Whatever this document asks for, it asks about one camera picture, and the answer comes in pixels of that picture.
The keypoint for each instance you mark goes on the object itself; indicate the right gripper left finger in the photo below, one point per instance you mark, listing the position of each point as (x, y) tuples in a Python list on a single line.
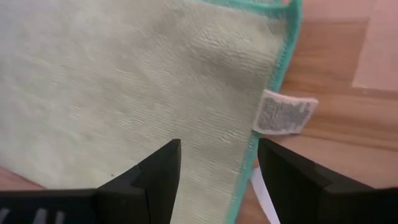
[(149, 186)]

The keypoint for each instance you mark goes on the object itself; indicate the green microfiber towel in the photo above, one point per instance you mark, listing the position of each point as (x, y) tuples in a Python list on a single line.
[(124, 77)]

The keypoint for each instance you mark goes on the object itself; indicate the white sewn care label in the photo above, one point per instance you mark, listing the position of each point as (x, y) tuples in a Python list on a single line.
[(284, 113)]

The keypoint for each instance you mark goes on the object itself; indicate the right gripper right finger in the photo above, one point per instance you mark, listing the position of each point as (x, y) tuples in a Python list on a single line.
[(295, 186)]

